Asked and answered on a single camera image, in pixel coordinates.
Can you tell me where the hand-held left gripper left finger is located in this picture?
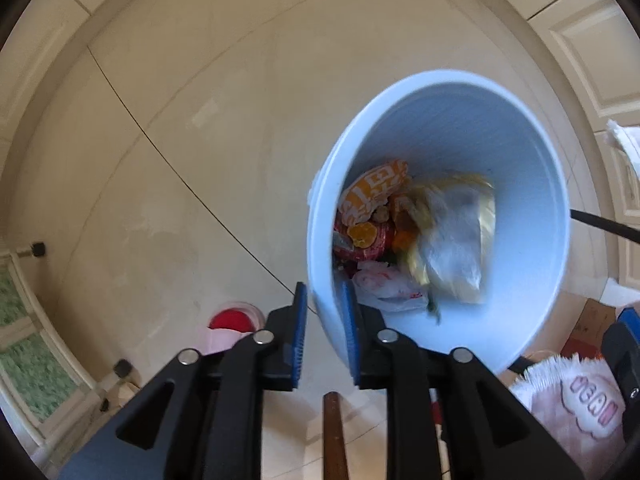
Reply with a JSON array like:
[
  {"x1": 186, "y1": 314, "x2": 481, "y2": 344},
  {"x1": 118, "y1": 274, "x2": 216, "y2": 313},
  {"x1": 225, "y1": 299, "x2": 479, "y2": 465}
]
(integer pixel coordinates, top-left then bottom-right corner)
[{"x1": 60, "y1": 281, "x2": 308, "y2": 480}]

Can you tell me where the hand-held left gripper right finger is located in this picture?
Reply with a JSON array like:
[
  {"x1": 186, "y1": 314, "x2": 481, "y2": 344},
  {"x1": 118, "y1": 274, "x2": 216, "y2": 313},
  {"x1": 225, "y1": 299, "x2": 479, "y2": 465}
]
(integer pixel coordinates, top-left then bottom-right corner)
[{"x1": 341, "y1": 280, "x2": 585, "y2": 480}]

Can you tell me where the gold snack packet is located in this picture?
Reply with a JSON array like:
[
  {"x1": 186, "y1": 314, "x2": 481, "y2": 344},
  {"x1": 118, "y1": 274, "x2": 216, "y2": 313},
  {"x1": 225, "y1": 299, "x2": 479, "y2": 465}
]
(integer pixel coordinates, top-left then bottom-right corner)
[{"x1": 400, "y1": 172, "x2": 497, "y2": 306}]

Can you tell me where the light blue plastic bin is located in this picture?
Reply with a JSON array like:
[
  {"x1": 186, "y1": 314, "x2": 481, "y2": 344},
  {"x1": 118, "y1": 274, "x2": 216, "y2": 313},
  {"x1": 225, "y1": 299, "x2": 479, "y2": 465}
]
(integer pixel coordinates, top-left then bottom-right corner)
[{"x1": 306, "y1": 71, "x2": 572, "y2": 375}]

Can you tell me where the brown cardboard box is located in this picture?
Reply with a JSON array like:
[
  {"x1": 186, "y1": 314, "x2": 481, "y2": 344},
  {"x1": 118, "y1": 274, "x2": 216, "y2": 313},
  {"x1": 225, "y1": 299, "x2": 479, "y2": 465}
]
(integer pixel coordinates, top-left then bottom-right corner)
[{"x1": 560, "y1": 299, "x2": 618, "y2": 361}]

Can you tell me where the pink checked tablecloth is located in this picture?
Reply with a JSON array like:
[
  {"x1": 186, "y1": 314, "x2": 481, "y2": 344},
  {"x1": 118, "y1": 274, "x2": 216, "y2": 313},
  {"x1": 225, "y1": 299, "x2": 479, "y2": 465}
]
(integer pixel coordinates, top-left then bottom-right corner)
[{"x1": 510, "y1": 354, "x2": 628, "y2": 480}]

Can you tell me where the small pink red bucket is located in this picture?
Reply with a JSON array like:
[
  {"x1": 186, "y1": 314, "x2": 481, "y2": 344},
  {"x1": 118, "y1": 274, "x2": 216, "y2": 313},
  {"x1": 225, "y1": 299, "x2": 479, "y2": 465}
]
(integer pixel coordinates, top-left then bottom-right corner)
[{"x1": 207, "y1": 301, "x2": 266, "y2": 356}]

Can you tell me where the brown wooden leg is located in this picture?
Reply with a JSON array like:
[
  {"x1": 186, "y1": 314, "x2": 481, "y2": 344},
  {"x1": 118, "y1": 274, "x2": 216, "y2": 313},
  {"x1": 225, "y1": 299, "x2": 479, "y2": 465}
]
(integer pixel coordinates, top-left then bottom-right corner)
[{"x1": 322, "y1": 392, "x2": 351, "y2": 480}]

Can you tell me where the white frame patterned glass door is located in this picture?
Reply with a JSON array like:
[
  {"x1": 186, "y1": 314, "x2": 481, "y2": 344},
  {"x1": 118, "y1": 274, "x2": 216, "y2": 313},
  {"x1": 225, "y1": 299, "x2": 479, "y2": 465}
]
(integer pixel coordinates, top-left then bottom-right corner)
[{"x1": 0, "y1": 247, "x2": 118, "y2": 453}]

